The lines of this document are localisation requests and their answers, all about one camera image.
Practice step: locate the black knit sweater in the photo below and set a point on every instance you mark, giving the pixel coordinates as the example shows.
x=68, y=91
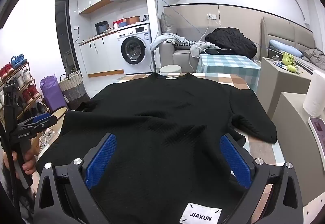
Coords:
x=162, y=112

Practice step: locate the beige bed headboard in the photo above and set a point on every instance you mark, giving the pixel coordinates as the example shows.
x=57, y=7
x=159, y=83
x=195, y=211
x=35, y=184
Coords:
x=284, y=28

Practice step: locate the large beige box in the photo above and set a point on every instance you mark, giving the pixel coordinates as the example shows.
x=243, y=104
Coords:
x=289, y=132

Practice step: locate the white wall socket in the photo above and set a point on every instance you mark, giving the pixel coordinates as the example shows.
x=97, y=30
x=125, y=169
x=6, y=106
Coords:
x=211, y=16

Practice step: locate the grey sofa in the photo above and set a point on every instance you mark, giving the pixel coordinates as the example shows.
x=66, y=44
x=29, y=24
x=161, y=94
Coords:
x=181, y=55

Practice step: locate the wicker basket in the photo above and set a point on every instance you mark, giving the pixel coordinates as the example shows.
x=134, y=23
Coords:
x=73, y=89

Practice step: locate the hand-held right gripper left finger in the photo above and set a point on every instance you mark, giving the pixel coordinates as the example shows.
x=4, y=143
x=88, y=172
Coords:
x=101, y=160

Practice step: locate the green toy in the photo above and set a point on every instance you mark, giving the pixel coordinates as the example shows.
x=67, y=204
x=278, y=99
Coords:
x=288, y=59

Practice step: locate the houndstooth cushion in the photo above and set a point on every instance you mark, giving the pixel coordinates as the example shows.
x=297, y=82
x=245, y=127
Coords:
x=186, y=43

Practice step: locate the dark cooking pot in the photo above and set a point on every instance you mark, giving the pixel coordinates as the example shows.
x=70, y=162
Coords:
x=102, y=28

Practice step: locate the black puffer jacket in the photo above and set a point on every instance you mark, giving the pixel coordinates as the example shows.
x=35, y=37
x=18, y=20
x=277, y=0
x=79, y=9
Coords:
x=228, y=40

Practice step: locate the white paper towel roll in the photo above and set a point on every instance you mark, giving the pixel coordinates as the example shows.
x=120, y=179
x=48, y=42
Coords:
x=314, y=94

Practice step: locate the purple bag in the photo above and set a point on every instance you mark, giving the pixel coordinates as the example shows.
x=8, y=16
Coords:
x=50, y=92

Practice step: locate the orange pot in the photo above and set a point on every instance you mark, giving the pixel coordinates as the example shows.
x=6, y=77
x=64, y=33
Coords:
x=133, y=20

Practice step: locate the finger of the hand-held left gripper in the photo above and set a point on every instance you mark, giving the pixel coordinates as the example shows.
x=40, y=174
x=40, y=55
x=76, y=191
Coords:
x=42, y=118

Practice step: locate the small beige box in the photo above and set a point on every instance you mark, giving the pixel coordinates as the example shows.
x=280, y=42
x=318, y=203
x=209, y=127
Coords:
x=276, y=82

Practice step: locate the round stool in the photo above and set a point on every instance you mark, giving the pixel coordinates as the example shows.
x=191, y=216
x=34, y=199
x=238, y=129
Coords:
x=170, y=69

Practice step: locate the blue pillow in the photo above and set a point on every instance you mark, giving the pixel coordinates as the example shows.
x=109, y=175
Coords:
x=284, y=47

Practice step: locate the white washing machine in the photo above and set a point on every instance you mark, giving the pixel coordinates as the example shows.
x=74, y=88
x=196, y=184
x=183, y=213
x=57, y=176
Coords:
x=133, y=50

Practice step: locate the red basin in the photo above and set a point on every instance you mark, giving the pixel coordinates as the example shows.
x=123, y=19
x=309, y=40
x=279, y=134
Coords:
x=118, y=23

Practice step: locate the white kitchen counter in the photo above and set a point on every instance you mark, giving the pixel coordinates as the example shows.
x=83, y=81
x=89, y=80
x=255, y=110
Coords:
x=106, y=54

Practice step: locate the shoe rack with shoes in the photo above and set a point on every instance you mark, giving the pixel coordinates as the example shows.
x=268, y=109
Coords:
x=16, y=60

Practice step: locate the grey clothing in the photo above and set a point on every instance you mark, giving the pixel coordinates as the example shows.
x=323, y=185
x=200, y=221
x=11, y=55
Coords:
x=314, y=58

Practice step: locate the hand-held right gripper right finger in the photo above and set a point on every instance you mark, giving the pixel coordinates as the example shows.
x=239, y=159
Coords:
x=234, y=160

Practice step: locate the person's left hand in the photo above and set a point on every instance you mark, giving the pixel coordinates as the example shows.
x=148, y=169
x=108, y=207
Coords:
x=29, y=165

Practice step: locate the white cloth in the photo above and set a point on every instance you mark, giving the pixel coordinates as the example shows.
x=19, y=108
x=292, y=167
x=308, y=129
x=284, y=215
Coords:
x=196, y=49

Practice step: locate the dark door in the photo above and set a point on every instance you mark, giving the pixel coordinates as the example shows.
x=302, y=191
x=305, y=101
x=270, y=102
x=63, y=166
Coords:
x=62, y=31

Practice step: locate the white tablet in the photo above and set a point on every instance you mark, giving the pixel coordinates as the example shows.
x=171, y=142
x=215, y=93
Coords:
x=318, y=130

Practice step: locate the light blue cloth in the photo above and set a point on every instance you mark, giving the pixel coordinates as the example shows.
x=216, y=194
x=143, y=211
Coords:
x=162, y=38

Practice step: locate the teal checked tablecloth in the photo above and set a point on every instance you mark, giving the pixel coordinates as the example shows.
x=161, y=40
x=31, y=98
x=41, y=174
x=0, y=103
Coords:
x=228, y=66

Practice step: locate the grey cushion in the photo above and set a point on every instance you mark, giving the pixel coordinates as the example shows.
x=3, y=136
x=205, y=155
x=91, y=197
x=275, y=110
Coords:
x=167, y=25

